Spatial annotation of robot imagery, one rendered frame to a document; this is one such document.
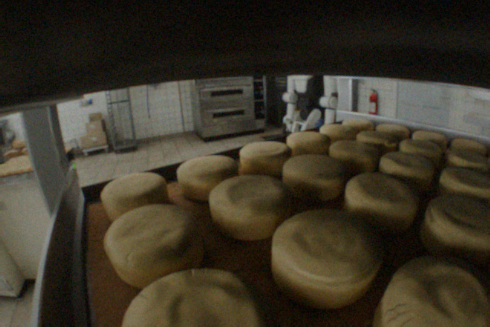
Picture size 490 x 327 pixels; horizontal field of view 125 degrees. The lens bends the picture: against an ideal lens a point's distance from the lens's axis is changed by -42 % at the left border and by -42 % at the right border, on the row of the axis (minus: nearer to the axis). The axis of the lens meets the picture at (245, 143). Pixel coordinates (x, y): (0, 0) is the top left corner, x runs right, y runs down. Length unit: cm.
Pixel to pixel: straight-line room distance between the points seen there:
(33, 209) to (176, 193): 145
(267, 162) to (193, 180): 7
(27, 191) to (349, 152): 154
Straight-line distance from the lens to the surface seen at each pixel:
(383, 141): 26
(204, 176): 16
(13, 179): 159
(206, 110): 451
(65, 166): 22
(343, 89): 43
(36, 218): 162
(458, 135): 37
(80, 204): 22
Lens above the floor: 122
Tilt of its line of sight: 16 degrees down
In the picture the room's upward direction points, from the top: 3 degrees counter-clockwise
